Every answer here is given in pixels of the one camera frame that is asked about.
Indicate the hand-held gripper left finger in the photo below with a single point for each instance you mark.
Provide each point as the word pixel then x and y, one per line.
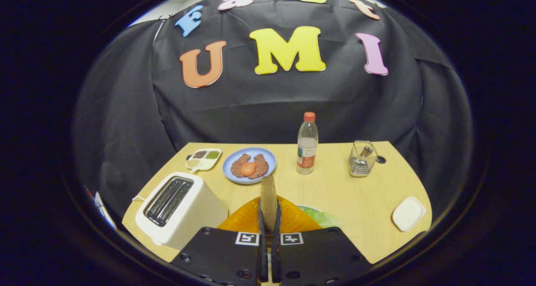
pixel 222 256

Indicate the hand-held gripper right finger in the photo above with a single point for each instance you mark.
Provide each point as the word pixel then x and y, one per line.
pixel 318 256

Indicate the green lettuce leaf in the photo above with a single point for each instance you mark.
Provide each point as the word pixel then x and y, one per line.
pixel 324 218

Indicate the dark brown bread slice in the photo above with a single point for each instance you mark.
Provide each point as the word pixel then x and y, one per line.
pixel 268 198

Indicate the white toaster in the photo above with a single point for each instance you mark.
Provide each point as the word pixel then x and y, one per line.
pixel 197 215

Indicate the brown meat patty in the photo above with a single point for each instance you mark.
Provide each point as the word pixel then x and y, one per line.
pixel 236 166
pixel 261 164

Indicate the red tomato slice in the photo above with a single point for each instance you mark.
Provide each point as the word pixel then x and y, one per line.
pixel 248 168

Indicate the white divided seasoning tray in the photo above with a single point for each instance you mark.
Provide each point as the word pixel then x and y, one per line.
pixel 204 165

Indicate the white square dish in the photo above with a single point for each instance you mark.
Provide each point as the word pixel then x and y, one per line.
pixel 408 214

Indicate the clear bottle with red cap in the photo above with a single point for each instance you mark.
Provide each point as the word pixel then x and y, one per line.
pixel 307 148

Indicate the blue plate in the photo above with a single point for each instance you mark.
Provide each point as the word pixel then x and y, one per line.
pixel 268 154

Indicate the white printed sheet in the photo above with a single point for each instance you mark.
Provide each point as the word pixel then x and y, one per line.
pixel 102 208

